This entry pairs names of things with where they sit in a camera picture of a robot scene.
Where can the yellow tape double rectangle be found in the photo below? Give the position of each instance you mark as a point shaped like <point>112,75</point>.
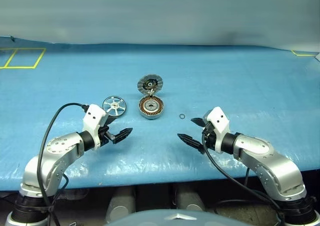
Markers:
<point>37,60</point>

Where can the grey-blue robot torso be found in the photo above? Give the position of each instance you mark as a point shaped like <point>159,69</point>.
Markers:
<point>162,218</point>

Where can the silver spoked wheel cover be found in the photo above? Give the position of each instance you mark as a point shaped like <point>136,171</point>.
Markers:
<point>114,106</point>

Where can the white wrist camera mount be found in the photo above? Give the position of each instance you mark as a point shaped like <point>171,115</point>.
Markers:
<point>93,118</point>
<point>218,125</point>

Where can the grey rounded robot leg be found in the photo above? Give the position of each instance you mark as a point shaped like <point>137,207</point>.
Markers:
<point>121,203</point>
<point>190,198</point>

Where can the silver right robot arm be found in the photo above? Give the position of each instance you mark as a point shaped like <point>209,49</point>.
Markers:
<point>265,158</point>

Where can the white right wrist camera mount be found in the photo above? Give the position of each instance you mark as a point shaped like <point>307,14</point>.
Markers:
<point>218,125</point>

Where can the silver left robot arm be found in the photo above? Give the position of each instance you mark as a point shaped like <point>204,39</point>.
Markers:
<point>62,148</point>

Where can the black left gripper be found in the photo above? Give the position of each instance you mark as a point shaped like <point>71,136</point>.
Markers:
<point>105,138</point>

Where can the blue foam table mat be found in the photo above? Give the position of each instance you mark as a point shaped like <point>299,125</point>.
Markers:
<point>225,90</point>

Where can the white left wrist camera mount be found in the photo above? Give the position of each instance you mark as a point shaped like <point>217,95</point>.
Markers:
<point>93,118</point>

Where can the white sheet corner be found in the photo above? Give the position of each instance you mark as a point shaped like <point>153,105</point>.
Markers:
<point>317,56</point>

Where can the grey motor rotor disc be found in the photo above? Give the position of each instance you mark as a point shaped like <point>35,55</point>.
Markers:
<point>150,83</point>

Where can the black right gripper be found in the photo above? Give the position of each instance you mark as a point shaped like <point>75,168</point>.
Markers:
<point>209,138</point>

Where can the motor stator with copper windings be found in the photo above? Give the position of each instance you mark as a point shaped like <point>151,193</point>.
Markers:
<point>150,107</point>

